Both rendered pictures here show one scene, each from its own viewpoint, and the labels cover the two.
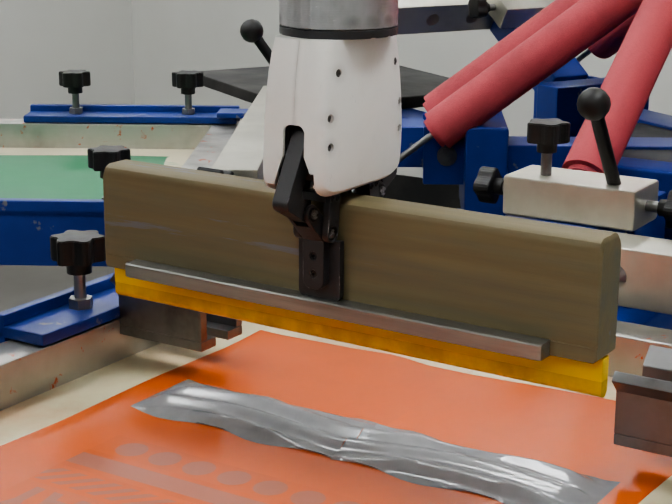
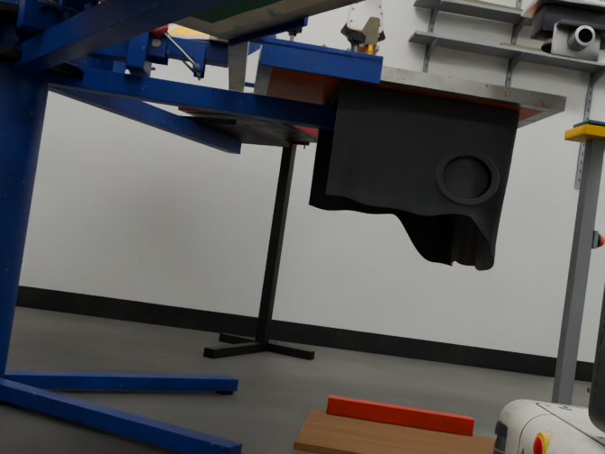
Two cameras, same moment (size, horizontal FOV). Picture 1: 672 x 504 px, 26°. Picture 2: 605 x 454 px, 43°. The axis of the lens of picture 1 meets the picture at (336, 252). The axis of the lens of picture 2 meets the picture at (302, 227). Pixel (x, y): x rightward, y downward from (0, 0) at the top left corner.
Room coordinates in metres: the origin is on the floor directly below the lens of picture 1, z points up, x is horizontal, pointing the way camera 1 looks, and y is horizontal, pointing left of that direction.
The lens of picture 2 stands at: (2.33, 1.65, 0.51)
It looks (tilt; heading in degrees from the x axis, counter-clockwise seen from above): 2 degrees up; 232
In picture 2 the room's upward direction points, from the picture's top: 8 degrees clockwise
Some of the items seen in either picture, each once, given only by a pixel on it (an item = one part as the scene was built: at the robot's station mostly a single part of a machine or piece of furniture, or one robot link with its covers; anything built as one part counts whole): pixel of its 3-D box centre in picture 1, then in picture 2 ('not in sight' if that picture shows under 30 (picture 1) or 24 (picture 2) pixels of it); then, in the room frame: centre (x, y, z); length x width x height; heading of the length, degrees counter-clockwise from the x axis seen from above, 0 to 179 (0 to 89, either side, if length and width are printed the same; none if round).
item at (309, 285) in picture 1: (311, 251); not in sight; (0.90, 0.02, 1.11); 0.03 x 0.03 x 0.07; 57
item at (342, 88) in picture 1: (338, 98); (365, 14); (0.92, 0.00, 1.20); 0.10 x 0.08 x 0.11; 147
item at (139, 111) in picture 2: not in sight; (157, 114); (1.12, -0.82, 0.91); 1.34 x 0.41 x 0.08; 27
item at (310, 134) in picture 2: not in sight; (260, 118); (0.46, -1.16, 1.06); 0.61 x 0.46 x 0.12; 27
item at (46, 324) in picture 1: (146, 312); (320, 62); (1.19, 0.16, 0.98); 0.30 x 0.05 x 0.07; 147
